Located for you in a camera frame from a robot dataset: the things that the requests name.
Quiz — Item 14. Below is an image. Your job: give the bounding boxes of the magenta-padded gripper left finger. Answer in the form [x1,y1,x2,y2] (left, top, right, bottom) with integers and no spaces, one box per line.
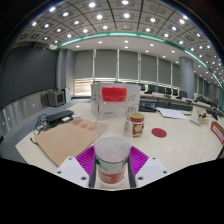
[54,145,98,190]

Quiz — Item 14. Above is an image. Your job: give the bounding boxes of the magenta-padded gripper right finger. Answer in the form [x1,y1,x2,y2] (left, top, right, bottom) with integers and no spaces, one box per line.
[127,145,170,189]

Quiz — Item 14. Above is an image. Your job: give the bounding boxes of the clear red-capped water bottle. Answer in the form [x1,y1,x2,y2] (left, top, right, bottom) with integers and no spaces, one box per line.
[93,85,133,188]

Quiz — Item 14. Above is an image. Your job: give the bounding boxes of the flat round red coaster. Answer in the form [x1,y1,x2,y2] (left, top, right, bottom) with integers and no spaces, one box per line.
[151,127,168,139]

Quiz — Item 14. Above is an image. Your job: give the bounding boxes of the red and cream paper cup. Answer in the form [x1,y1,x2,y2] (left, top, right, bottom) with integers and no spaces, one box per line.
[128,111,146,138]

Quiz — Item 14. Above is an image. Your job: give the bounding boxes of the black flat device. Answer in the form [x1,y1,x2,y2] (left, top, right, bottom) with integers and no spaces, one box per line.
[45,109,75,124]

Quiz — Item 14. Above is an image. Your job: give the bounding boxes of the white printed paper sheet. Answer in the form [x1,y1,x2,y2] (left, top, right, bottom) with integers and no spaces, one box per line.
[156,106,189,120]

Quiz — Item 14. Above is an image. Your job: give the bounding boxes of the grey CRT monitor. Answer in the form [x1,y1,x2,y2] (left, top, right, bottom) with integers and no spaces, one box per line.
[41,90,66,108]

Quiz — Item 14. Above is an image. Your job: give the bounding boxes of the long curved conference desk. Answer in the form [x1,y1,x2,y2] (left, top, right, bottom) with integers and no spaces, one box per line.
[139,90,224,116]

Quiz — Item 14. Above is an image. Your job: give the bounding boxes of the white cardboard paper box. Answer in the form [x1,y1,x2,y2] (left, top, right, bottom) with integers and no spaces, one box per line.
[90,82,142,118]

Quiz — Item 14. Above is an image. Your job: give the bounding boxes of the red-sided open cardboard box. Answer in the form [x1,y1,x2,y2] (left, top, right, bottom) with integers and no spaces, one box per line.
[210,120,224,146]

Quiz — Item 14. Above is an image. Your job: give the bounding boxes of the row of black office chairs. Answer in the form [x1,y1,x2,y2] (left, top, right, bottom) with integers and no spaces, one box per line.
[139,83,221,104]

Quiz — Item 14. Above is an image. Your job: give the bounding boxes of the round ceiling lights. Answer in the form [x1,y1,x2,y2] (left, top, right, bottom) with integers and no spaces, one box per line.
[13,0,224,78]

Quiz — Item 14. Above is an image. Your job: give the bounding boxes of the black cable bundle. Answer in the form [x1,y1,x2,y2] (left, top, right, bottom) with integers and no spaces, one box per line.
[30,113,48,144]

